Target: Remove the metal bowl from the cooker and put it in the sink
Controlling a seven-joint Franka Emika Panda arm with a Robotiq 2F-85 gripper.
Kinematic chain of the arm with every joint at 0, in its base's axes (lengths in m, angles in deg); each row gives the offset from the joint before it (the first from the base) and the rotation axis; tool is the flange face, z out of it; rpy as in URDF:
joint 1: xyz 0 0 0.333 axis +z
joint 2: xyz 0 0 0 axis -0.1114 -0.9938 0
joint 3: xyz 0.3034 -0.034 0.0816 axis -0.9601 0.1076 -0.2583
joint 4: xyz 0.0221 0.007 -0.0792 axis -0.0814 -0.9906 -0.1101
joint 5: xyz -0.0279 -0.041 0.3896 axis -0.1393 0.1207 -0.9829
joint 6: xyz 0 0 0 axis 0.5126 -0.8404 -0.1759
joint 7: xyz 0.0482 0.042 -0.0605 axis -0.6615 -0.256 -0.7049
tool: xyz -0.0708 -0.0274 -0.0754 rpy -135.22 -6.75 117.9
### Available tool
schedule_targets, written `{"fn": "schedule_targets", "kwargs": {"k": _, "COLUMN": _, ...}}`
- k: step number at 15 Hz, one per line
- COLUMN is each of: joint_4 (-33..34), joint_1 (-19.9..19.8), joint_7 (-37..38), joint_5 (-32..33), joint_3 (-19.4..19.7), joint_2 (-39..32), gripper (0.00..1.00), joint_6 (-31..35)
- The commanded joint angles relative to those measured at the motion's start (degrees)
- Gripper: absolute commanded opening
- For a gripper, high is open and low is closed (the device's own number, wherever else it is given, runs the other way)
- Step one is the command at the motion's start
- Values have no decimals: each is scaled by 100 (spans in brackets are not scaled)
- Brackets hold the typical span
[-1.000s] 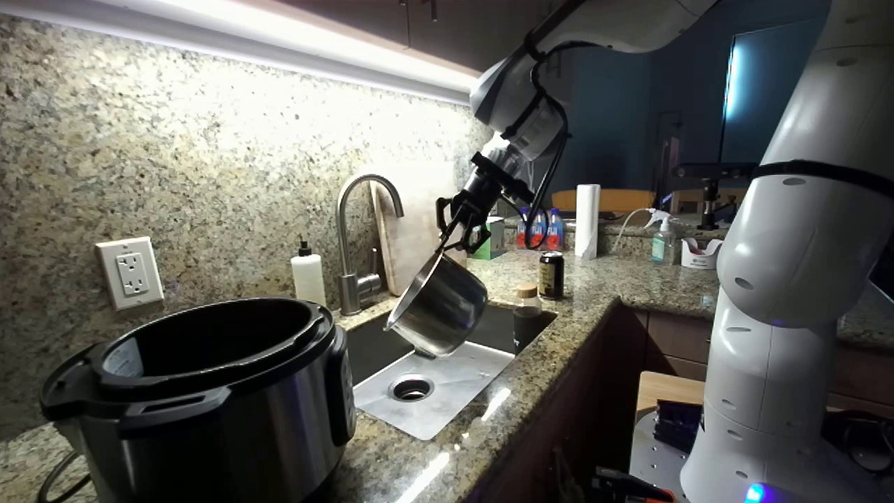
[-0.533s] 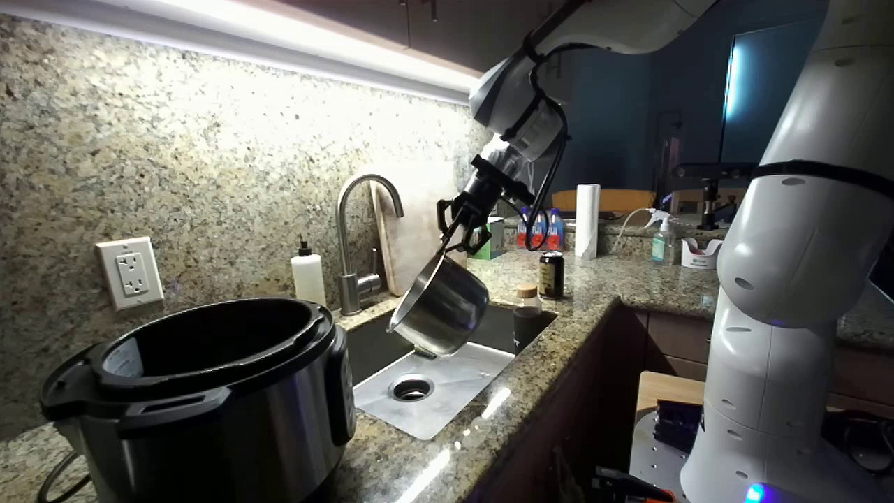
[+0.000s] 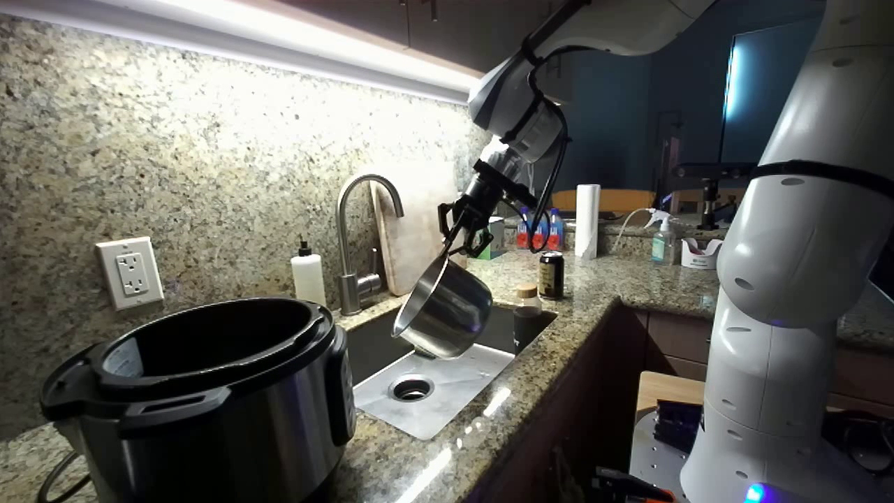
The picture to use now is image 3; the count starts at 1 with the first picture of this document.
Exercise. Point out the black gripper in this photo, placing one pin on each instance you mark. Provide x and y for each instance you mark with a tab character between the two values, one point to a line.
470	212

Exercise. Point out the metal pot bowl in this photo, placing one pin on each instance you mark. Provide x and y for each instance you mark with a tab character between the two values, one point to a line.
445	310

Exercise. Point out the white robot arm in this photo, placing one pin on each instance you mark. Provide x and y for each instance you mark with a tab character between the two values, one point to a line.
794	258

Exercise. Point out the stainless steel sink basin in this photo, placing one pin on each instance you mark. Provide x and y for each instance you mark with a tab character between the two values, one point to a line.
421	395

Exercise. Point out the black steel pressure cooker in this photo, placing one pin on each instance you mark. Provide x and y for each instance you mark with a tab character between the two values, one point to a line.
223	404

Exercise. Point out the wooden cutting board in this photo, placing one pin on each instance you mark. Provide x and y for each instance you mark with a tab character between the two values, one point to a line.
407	240

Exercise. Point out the white paper towel roll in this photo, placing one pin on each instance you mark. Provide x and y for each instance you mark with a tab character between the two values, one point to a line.
588	209

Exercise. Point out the white soap dispenser bottle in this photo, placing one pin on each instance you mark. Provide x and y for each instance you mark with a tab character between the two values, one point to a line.
308	274

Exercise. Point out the clear spray bottle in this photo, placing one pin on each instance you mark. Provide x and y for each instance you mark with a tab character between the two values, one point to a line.
663	243

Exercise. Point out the under-cabinet light strip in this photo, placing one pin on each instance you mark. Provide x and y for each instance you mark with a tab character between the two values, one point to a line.
262	31

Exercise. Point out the white wall outlet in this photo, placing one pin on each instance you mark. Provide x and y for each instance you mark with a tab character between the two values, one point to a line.
131	271

